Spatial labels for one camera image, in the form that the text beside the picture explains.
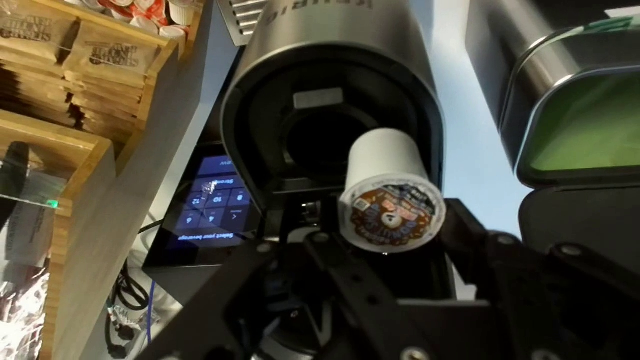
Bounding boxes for brown sugar packets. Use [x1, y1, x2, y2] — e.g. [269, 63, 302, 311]
[0, 7, 171, 136]

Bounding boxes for steel bin with black lid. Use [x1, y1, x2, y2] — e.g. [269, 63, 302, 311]
[464, 0, 640, 276]

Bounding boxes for thin blue cable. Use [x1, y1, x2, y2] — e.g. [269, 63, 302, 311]
[142, 277, 161, 343]

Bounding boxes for silver foil bag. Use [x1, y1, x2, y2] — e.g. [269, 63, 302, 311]
[0, 264, 54, 360]

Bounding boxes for black power cable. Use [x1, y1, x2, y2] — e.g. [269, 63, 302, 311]
[104, 260, 155, 354]

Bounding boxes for white coffee pod brown lid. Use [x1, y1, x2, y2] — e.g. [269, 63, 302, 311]
[336, 125, 448, 255]

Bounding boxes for wooden condiment organizer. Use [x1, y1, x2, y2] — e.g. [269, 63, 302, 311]
[0, 0, 225, 360]

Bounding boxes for black silver Keurig coffee maker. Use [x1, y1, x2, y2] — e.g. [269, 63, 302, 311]
[141, 0, 464, 316]

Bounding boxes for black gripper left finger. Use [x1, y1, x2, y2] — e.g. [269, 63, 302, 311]
[142, 227, 416, 360]

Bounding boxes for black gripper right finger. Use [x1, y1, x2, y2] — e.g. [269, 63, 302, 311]
[439, 197, 640, 360]

